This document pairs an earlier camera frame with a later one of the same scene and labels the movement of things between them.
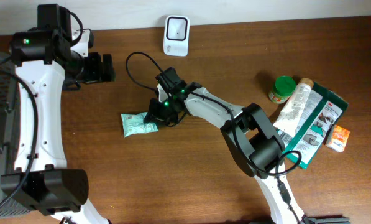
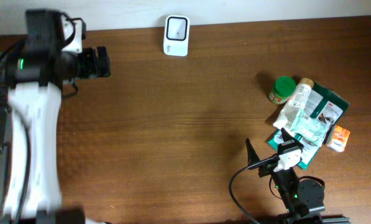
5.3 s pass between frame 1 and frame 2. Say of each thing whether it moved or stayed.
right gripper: moved
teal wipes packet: moved
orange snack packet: stayed
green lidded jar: stayed
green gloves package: stayed
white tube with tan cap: stayed
